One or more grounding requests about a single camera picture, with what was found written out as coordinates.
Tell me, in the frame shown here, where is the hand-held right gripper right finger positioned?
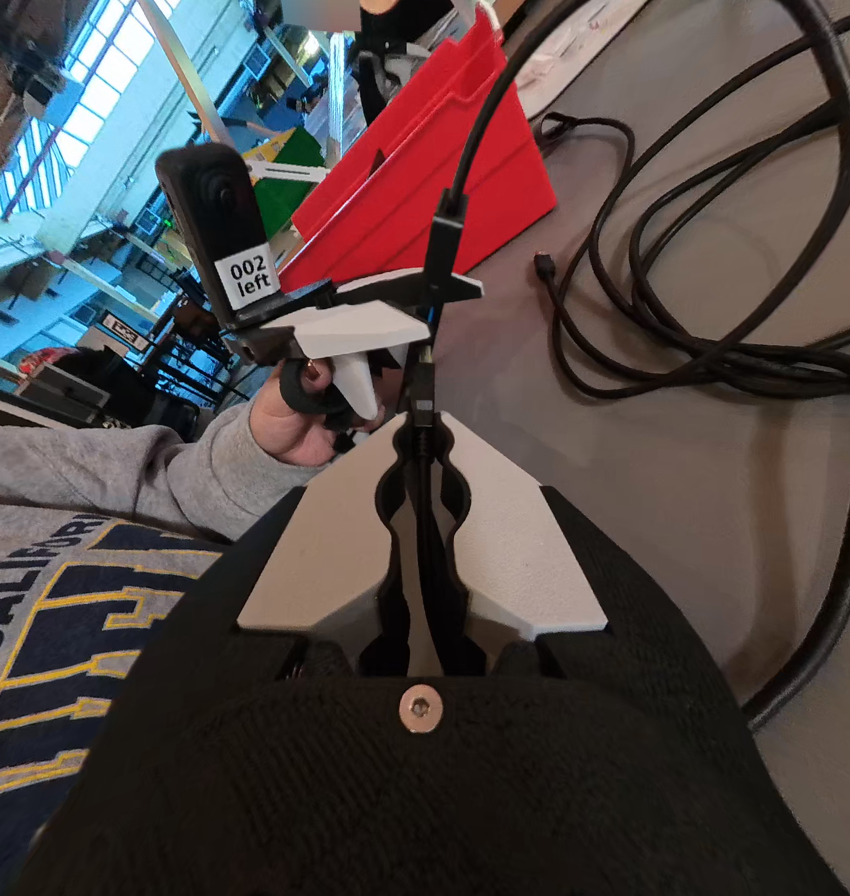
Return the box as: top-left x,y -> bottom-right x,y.
432,412 -> 609,676

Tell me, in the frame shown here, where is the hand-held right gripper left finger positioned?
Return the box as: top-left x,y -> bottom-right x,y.
237,412 -> 408,676

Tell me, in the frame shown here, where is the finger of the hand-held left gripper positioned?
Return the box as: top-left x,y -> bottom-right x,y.
330,268 -> 483,309
285,300 -> 432,368

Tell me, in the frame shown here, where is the black usb cable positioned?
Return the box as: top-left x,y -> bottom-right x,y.
407,360 -> 850,732

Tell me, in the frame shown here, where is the red plastic bin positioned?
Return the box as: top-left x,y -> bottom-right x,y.
278,7 -> 559,291

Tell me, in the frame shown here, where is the person's left forearm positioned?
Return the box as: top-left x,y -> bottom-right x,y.
0,402 -> 328,543

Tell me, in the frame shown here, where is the person's left hand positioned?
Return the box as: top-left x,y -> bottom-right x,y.
249,357 -> 384,469

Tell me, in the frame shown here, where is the green plastic bin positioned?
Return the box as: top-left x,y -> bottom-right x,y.
253,126 -> 328,239

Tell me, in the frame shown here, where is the large skylight window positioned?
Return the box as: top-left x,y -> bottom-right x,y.
0,0 -> 181,211

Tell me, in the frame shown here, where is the person's grey printed sweatshirt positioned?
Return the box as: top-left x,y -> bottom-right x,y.
0,500 -> 233,896

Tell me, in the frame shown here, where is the white paper sheet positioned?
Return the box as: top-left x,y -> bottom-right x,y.
516,0 -> 653,120

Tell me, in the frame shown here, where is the thick black cable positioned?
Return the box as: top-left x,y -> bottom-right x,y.
442,0 -> 608,218

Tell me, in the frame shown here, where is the thin coiled black cable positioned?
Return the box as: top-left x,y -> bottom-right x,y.
533,0 -> 850,403

